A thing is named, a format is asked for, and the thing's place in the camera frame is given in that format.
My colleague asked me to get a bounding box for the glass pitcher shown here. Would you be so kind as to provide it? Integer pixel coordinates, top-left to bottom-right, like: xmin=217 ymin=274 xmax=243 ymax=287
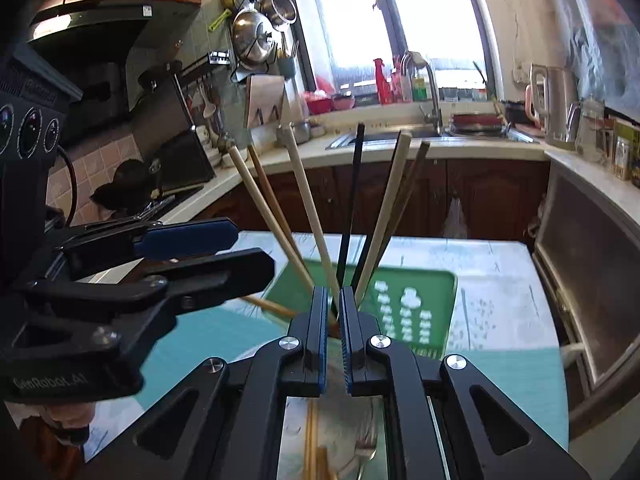
xmin=567 ymin=97 xmax=608 ymax=163

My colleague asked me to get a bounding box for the brown wooden chopstick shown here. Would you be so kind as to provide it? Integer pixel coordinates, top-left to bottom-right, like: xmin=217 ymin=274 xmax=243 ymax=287
xmin=247 ymin=146 xmax=306 ymax=266

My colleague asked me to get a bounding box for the red pan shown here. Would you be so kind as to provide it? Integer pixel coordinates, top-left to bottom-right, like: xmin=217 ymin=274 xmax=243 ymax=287
xmin=450 ymin=112 xmax=506 ymax=133

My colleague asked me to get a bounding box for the dark brown chopstick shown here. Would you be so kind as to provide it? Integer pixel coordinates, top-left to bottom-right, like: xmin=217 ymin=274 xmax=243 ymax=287
xmin=372 ymin=141 xmax=432 ymax=276

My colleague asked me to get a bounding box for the red spray bottle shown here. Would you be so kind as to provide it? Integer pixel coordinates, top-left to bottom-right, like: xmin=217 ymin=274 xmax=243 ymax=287
xmin=372 ymin=57 xmax=396 ymax=106

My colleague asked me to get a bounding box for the wooden cutting board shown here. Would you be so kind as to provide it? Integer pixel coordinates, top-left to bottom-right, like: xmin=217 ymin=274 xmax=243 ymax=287
xmin=244 ymin=74 xmax=287 ymax=128

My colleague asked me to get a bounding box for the gas stove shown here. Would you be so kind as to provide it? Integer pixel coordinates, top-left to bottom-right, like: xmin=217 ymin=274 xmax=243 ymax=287
xmin=90 ymin=160 xmax=206 ymax=221

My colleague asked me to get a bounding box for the clear plastic sheet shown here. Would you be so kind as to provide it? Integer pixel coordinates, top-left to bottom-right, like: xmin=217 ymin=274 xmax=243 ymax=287
xmin=540 ymin=0 xmax=640 ymax=121

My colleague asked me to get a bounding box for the steel kitchen sink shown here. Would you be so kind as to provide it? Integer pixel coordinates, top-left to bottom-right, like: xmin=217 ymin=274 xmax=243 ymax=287
xmin=325 ymin=127 xmax=543 ymax=151

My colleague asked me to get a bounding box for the kitchen window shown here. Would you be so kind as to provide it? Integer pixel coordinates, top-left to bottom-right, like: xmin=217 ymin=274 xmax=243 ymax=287
xmin=280 ymin=0 xmax=506 ymax=111

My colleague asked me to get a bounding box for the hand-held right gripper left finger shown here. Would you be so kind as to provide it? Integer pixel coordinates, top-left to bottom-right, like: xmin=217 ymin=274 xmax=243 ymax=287
xmin=82 ymin=286 xmax=331 ymax=480

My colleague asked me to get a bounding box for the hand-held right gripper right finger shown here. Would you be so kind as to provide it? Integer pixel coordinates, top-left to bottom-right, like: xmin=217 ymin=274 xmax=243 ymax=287
xmin=339 ymin=286 xmax=593 ymax=480

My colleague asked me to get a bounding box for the hanging steel pot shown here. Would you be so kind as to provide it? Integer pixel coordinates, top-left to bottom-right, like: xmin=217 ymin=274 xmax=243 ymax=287
xmin=260 ymin=0 xmax=298 ymax=31

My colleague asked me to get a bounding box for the hanging plastic bag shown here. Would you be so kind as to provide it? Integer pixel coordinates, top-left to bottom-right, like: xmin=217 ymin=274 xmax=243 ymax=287
xmin=442 ymin=195 xmax=468 ymax=238

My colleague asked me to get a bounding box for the steel faucet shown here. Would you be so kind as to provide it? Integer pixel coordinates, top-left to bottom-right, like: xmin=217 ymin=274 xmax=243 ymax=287
xmin=402 ymin=51 xmax=443 ymax=136

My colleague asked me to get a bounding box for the black chopstick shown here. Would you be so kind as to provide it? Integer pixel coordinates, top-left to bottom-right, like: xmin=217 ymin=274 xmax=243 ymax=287
xmin=336 ymin=122 xmax=366 ymax=288

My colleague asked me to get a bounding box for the green box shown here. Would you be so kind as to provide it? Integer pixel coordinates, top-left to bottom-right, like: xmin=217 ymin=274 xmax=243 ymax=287
xmin=612 ymin=120 xmax=640 ymax=181

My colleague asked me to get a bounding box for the steel electric kettle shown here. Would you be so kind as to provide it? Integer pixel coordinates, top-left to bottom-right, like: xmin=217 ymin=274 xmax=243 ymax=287
xmin=525 ymin=63 xmax=581 ymax=151

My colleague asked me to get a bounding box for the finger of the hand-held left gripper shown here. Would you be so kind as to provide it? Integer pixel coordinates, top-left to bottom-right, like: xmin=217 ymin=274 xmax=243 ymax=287
xmin=15 ymin=247 xmax=277 ymax=356
xmin=52 ymin=217 xmax=240 ymax=281

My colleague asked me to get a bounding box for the green plastic utensil holder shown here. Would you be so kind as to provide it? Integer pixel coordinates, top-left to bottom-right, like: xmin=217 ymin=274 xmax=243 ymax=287
xmin=260 ymin=259 xmax=458 ymax=361

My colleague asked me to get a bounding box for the black range hood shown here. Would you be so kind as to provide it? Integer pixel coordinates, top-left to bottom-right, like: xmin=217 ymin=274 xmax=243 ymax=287
xmin=27 ymin=0 xmax=201 ymax=111

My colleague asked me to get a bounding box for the metal fork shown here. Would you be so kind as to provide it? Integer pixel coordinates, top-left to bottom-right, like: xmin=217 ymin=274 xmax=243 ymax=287
xmin=350 ymin=410 xmax=381 ymax=480

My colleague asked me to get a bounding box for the teal white printed tablecloth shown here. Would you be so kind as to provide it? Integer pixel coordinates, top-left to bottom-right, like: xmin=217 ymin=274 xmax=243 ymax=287
xmin=82 ymin=230 xmax=571 ymax=480

